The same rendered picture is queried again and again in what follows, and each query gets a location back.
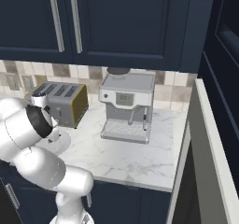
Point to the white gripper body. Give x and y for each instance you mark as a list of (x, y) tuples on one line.
[(61, 140)]

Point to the silver espresso coffee machine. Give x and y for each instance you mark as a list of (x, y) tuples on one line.
[(127, 100)]

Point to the navy tall cupboard unit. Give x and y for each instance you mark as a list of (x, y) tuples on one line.
[(222, 47)]

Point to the navy base cupboard door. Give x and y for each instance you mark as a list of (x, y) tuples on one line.
[(28, 202), (127, 204)]

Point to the grey toaster with gold side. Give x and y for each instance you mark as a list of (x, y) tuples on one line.
[(63, 104)]

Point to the grey wall socket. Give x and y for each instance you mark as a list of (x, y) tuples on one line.
[(28, 82), (12, 81)]

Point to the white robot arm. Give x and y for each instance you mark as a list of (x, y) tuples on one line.
[(34, 162)]

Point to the wide navy wall cupboard door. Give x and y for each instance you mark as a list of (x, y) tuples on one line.
[(130, 22)]

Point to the grey panel with white edge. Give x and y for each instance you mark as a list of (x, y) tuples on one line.
[(202, 159)]

